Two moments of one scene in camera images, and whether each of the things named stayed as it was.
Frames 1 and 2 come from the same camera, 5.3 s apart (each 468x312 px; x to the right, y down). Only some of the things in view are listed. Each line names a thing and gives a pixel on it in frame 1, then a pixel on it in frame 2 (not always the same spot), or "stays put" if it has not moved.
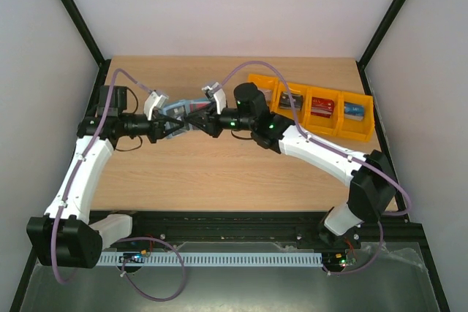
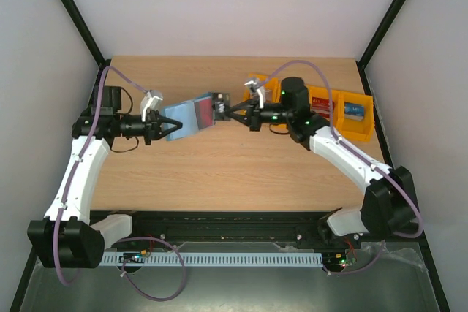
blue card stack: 354,111 stays put
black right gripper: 213,123 to 253,115
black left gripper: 158,128 stays put
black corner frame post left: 103,63 stays put
